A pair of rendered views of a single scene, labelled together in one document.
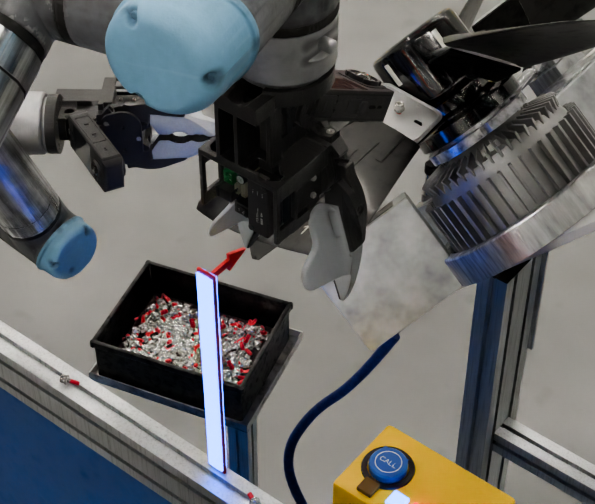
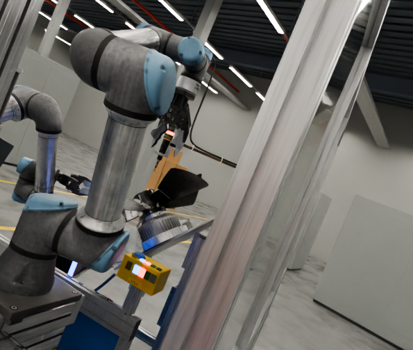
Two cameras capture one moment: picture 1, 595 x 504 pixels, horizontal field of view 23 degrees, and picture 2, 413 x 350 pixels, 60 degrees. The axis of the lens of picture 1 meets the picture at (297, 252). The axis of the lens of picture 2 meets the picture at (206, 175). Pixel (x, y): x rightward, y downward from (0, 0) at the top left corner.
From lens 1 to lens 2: 90 cm
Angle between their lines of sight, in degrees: 46
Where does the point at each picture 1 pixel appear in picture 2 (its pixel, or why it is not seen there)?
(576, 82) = not seen: hidden behind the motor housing
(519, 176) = (166, 222)
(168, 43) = (195, 42)
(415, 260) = (134, 241)
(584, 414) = not seen: outside the picture
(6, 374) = (0, 249)
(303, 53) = (195, 85)
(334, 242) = (180, 138)
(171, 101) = (189, 55)
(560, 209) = (175, 230)
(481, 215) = (155, 230)
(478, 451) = not seen: hidden behind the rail
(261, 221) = (173, 119)
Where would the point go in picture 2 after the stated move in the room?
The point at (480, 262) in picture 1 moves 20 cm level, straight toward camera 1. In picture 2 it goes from (153, 240) to (154, 253)
